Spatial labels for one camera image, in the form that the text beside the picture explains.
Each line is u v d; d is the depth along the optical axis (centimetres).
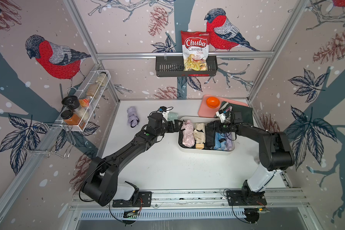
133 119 103
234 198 73
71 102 62
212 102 115
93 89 78
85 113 67
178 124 74
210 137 88
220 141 90
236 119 78
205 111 115
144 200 73
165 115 76
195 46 83
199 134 90
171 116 101
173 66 101
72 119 60
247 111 111
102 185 41
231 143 90
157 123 64
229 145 90
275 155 48
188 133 88
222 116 89
